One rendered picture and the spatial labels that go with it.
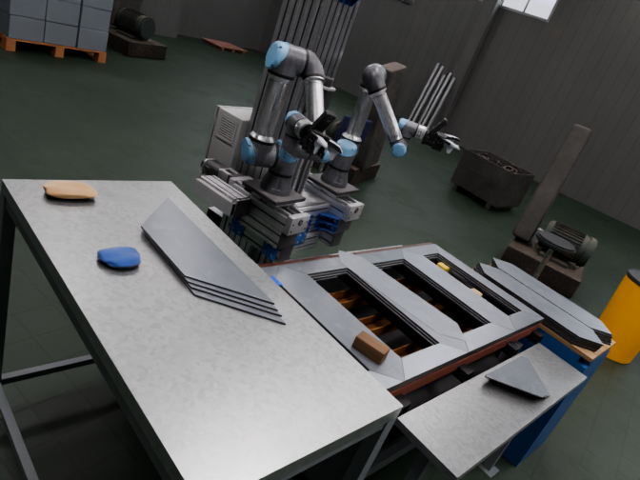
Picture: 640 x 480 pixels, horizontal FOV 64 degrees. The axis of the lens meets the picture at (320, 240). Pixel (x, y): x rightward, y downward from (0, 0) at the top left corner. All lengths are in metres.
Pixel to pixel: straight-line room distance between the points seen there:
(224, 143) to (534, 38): 10.02
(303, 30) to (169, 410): 1.84
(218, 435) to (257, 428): 0.09
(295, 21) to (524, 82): 9.86
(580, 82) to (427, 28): 3.64
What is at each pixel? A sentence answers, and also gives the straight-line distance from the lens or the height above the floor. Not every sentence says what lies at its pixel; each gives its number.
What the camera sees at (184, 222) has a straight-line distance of 1.81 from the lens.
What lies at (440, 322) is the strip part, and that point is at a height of 0.84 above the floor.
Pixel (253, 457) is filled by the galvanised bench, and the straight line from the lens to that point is 1.12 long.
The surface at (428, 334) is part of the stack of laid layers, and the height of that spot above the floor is 0.84.
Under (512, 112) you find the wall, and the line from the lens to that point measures 12.14.
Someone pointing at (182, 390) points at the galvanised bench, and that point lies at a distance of 1.20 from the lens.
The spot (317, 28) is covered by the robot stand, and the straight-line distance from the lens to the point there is 2.47.
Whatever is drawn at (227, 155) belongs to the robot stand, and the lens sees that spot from 2.76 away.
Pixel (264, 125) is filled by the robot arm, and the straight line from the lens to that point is 2.25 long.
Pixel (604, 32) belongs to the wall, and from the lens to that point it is 11.97.
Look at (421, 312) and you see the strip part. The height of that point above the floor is 0.84.
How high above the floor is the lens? 1.88
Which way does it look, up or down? 24 degrees down
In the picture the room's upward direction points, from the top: 21 degrees clockwise
